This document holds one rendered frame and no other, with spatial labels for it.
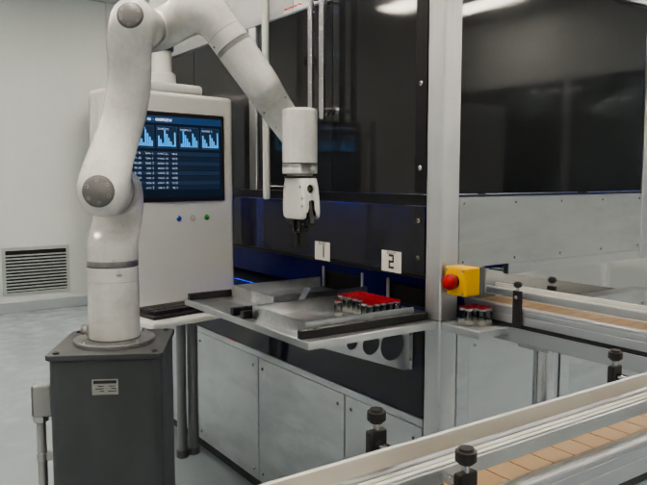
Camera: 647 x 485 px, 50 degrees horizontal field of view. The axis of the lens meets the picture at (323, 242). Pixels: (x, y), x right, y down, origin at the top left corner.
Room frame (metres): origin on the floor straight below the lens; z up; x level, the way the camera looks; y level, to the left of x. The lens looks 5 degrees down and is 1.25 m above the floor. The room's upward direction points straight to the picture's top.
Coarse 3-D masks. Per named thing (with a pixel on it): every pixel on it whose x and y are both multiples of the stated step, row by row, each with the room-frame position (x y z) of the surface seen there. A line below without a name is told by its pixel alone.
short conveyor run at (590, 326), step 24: (504, 288) 1.76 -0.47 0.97; (528, 288) 1.77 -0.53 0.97; (552, 288) 1.75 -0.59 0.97; (504, 312) 1.72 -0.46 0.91; (528, 312) 1.66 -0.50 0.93; (552, 312) 1.64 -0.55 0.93; (576, 312) 1.64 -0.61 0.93; (600, 312) 1.52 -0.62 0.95; (624, 312) 1.48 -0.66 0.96; (504, 336) 1.72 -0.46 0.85; (528, 336) 1.65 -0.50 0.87; (552, 336) 1.60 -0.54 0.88; (576, 336) 1.54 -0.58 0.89; (600, 336) 1.49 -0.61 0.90; (624, 336) 1.45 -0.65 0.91; (600, 360) 1.49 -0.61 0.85; (624, 360) 1.45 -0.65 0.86
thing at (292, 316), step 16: (272, 304) 1.84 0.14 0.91; (288, 304) 1.86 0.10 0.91; (304, 304) 1.89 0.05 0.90; (320, 304) 1.92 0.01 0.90; (272, 320) 1.72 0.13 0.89; (288, 320) 1.65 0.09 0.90; (304, 320) 1.76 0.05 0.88; (320, 320) 1.61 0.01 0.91; (336, 320) 1.64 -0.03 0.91; (352, 320) 1.67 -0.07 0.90
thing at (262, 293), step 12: (240, 288) 2.10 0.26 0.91; (252, 288) 2.19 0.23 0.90; (264, 288) 2.21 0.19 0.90; (276, 288) 2.24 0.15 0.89; (288, 288) 2.27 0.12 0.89; (300, 288) 2.29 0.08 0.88; (312, 288) 2.30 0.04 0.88; (324, 288) 2.30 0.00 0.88; (348, 288) 2.09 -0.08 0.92; (360, 288) 2.12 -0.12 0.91; (252, 300) 2.04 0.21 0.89; (264, 300) 1.98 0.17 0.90; (276, 300) 1.94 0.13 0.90; (288, 300) 1.96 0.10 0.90
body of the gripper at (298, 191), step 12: (288, 180) 1.65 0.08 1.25; (300, 180) 1.61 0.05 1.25; (312, 180) 1.62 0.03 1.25; (288, 192) 1.65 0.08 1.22; (300, 192) 1.61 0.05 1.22; (312, 192) 1.62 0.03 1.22; (288, 204) 1.65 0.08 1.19; (300, 204) 1.61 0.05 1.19; (312, 204) 1.62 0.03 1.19; (288, 216) 1.66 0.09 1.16; (300, 216) 1.61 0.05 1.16
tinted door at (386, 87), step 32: (352, 0) 2.08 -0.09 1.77; (384, 0) 1.96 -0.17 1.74; (416, 0) 1.85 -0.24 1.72; (352, 32) 2.08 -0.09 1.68; (384, 32) 1.96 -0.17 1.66; (416, 32) 1.85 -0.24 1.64; (352, 64) 2.08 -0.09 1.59; (384, 64) 1.96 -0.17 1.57; (352, 96) 2.08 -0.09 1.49; (384, 96) 1.96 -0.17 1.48; (352, 128) 2.08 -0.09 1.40; (384, 128) 1.96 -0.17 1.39; (352, 160) 2.08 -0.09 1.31; (384, 160) 1.96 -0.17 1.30; (384, 192) 1.95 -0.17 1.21; (416, 192) 1.85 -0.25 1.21
